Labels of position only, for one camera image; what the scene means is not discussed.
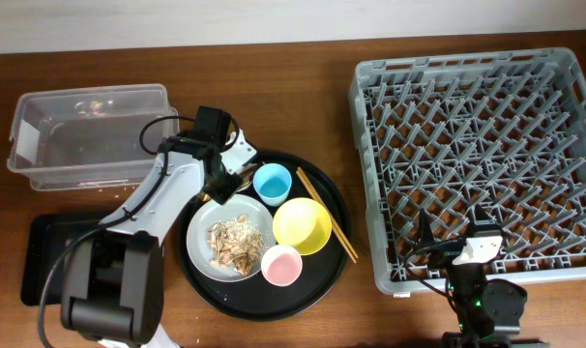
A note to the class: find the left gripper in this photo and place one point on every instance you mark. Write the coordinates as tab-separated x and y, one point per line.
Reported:
224	192

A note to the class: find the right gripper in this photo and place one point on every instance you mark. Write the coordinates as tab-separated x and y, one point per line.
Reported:
443	256

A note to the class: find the gold snack wrapper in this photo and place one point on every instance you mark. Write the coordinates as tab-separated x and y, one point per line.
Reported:
247	175

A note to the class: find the blue plastic cup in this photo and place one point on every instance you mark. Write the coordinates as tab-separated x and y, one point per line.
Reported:
272	182

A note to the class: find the yellow plastic bowl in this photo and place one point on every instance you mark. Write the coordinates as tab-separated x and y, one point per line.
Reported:
304	224

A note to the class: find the pink plastic cup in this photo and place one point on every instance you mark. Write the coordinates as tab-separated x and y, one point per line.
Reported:
281	265

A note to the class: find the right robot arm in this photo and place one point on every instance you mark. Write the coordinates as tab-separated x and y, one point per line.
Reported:
488	310

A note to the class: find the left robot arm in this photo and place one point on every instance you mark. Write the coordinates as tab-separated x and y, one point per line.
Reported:
147	216

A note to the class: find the grey dishwasher rack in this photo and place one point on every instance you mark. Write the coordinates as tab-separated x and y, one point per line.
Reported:
504	130

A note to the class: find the clear plastic waste bin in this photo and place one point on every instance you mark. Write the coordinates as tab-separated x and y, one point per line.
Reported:
89	137

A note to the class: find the grey plate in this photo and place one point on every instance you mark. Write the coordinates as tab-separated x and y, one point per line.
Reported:
210	213

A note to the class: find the food scraps pile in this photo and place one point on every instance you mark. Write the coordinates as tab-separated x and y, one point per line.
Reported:
236	244

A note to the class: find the wooden chopstick lower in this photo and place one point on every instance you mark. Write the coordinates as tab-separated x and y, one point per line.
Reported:
322	210

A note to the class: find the wooden chopstick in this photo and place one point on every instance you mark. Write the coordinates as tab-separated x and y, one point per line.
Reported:
322	210
324	205

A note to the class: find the wooden chopstick upper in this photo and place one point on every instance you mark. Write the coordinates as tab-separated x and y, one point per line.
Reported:
324	205

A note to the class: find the round black serving tray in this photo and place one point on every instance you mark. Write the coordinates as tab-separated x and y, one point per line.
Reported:
255	299

